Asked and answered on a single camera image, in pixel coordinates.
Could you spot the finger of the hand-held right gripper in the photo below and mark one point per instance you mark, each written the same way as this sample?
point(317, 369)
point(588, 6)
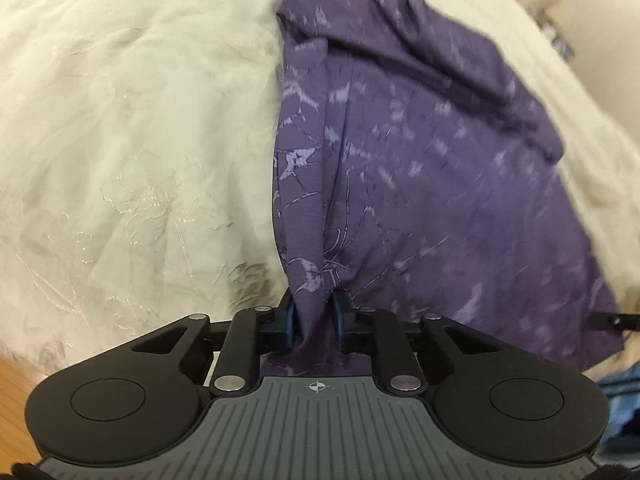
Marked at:
point(616, 321)

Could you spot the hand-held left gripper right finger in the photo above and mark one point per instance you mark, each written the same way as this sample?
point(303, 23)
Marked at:
point(340, 321)

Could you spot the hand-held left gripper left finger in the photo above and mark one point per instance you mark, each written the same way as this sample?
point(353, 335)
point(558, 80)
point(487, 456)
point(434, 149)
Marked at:
point(289, 329)

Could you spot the purple patterned hooded jacket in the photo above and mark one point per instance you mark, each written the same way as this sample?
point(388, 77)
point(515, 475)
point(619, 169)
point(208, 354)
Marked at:
point(425, 185)

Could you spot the blue cloth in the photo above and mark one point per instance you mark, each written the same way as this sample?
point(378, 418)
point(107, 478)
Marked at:
point(622, 410)

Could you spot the bed with white blanket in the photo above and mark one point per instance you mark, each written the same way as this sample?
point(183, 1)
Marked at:
point(130, 150)

